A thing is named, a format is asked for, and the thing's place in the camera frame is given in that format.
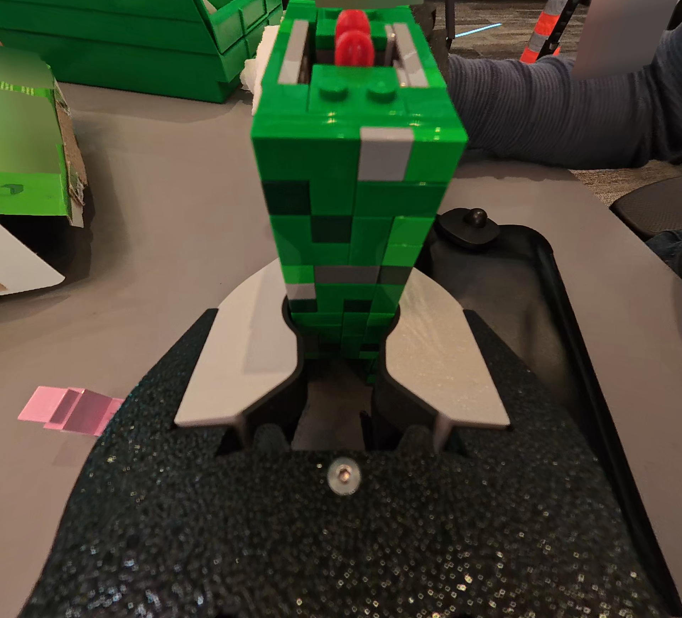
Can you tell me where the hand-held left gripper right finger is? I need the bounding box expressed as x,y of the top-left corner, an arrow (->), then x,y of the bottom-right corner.
373,276 -> 512,452

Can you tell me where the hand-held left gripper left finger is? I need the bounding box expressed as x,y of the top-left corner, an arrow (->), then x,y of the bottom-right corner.
173,258 -> 309,445

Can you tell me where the green lego creeper model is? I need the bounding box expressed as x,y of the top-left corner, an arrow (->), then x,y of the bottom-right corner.
250,0 -> 470,385

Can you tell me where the pink lego pig figure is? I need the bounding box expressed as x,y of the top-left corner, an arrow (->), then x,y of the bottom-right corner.
17,386 -> 125,438

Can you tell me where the green lego set box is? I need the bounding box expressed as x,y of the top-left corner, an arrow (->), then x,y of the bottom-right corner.
0,48 -> 90,297

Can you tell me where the black tray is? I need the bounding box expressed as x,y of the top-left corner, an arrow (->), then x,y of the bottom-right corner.
426,208 -> 682,618

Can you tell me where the orange traffic cone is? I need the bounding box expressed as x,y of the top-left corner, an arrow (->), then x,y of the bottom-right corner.
519,0 -> 588,65

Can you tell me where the white plastic bag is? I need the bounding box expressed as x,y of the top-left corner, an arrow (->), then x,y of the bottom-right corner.
242,24 -> 283,108

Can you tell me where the person's leg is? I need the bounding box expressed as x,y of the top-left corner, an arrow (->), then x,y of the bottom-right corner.
646,229 -> 682,279

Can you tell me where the black chair seat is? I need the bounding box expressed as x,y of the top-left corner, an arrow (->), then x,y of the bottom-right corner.
609,176 -> 682,242

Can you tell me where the green plastic storage bin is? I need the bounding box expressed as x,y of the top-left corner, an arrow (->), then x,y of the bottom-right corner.
0,0 -> 284,105

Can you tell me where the black mount plate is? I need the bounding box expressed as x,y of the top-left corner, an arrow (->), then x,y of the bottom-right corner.
437,208 -> 502,252

